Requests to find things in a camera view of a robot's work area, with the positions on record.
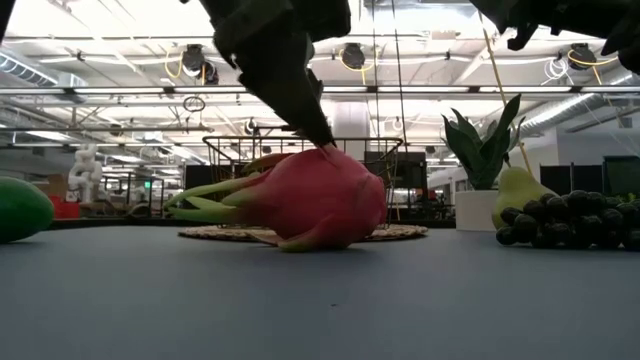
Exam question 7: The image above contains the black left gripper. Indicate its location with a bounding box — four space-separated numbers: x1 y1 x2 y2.
199 0 353 149

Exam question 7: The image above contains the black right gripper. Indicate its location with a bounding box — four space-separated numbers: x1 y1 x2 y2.
469 0 640 76

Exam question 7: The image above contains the pink dragon fruit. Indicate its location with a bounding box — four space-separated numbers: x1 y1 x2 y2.
163 144 389 253

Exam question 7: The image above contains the yellow-green pear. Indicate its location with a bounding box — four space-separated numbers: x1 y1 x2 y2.
492 166 557 231

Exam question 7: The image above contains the black grape bunch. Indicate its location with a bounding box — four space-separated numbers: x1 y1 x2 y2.
496 189 640 251

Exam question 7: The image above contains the round woven wicker placemat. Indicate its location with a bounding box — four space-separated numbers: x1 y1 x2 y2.
178 223 430 245

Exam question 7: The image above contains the black partition panel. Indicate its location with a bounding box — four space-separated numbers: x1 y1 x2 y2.
539 155 640 197

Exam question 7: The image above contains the potted plant in white pot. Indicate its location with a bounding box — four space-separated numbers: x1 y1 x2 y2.
442 93 526 232

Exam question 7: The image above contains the white humanoid robot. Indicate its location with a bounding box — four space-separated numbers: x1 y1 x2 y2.
67 144 105 204

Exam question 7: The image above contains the green lime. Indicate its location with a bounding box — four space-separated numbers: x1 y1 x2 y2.
0 176 55 245

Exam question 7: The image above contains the black ceiling cable reel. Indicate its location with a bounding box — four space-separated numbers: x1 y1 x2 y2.
180 43 207 77
341 42 367 71
568 42 597 71

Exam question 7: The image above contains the yellow hanging cable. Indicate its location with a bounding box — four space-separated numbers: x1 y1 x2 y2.
481 24 534 174

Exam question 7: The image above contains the gold wire basket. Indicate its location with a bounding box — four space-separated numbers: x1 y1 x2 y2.
202 135 404 226

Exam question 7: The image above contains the black coiled hanging cable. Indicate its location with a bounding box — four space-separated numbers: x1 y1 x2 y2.
389 0 407 156

